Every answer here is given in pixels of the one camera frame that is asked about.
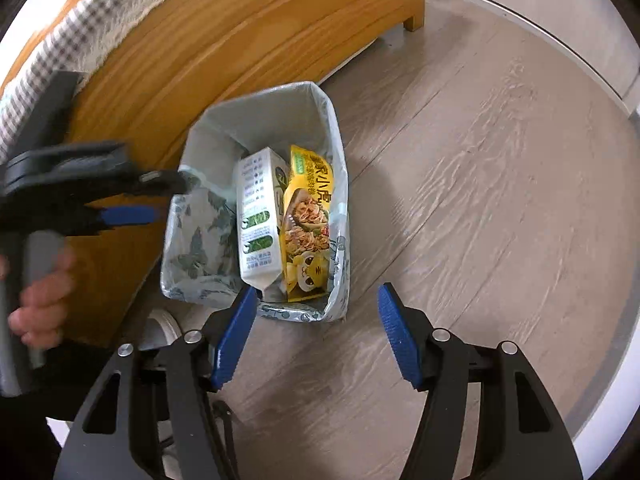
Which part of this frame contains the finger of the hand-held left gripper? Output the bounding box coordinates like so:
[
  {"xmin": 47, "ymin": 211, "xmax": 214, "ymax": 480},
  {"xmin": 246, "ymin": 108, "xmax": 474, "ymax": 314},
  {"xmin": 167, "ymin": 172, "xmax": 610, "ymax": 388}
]
[
  {"xmin": 122, "ymin": 169, "xmax": 190, "ymax": 197},
  {"xmin": 82, "ymin": 205, "xmax": 162, "ymax": 235}
]

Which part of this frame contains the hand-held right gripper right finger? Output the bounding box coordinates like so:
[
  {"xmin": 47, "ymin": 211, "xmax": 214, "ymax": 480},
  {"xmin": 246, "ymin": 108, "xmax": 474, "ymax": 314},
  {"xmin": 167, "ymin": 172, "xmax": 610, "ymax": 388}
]
[{"xmin": 377, "ymin": 282, "xmax": 586, "ymax": 480}]

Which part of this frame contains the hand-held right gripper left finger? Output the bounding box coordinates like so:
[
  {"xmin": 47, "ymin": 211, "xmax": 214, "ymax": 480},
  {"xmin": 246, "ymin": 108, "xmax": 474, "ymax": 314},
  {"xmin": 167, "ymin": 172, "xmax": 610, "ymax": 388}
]
[{"xmin": 52, "ymin": 285, "xmax": 258, "ymax": 480}]

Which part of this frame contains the rectangular bin with printed liner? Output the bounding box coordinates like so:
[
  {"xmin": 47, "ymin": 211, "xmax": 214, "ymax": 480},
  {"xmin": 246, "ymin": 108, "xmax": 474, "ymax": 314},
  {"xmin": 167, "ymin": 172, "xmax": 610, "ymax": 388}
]
[{"xmin": 160, "ymin": 81, "xmax": 349, "ymax": 323}]

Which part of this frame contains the person's left hand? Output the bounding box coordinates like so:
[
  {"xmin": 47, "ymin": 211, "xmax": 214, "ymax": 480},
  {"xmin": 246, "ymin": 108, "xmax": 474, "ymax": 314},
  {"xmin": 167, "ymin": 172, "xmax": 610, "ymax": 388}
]
[{"xmin": 0, "ymin": 249, "xmax": 77, "ymax": 348}]

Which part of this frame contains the white rounded object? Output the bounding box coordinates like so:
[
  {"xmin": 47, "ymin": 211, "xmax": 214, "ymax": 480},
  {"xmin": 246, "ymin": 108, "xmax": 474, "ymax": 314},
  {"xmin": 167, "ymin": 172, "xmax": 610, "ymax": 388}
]
[{"xmin": 136, "ymin": 309, "xmax": 182, "ymax": 357}]

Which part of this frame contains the white carton box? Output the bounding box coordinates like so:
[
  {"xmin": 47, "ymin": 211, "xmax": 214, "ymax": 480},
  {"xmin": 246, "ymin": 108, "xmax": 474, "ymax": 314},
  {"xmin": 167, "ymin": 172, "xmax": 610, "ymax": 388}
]
[{"xmin": 234, "ymin": 147, "xmax": 291, "ymax": 301}]

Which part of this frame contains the yellow snack packet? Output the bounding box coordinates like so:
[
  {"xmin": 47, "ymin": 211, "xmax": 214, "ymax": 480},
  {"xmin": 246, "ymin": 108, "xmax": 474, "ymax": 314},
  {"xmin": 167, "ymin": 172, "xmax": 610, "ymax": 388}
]
[{"xmin": 277, "ymin": 145, "xmax": 333, "ymax": 303}]

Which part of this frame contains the dark cloth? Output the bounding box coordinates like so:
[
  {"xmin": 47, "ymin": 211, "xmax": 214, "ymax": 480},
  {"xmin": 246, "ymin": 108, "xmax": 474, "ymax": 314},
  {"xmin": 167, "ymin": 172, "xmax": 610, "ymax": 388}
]
[{"xmin": 0, "ymin": 395, "xmax": 63, "ymax": 480}]

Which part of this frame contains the white built-in wardrobe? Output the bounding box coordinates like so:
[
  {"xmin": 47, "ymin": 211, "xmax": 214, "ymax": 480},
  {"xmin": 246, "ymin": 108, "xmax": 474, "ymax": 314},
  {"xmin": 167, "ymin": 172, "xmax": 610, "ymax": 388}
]
[{"xmin": 425, "ymin": 0, "xmax": 640, "ymax": 111}]

